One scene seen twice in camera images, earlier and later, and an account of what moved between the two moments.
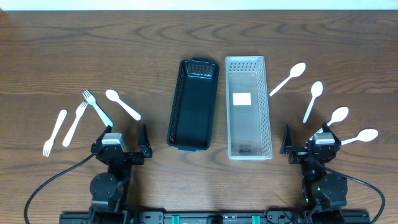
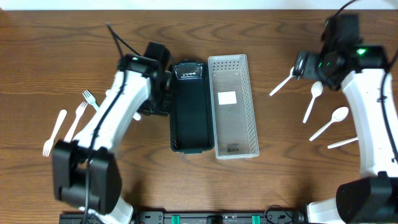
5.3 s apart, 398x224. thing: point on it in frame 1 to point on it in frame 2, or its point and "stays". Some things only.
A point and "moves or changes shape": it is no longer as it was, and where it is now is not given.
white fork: x=48 y=144 stays
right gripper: x=300 y=156 to x=313 y=68
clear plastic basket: x=249 y=123 to x=233 y=112
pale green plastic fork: x=92 y=100 stays
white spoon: x=338 y=114 stays
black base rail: x=211 y=218 stays
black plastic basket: x=193 y=104 moves or changes shape
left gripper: x=125 y=155 to x=155 y=106
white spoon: x=295 y=71 stays
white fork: x=79 y=114 stays
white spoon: x=316 y=89 stays
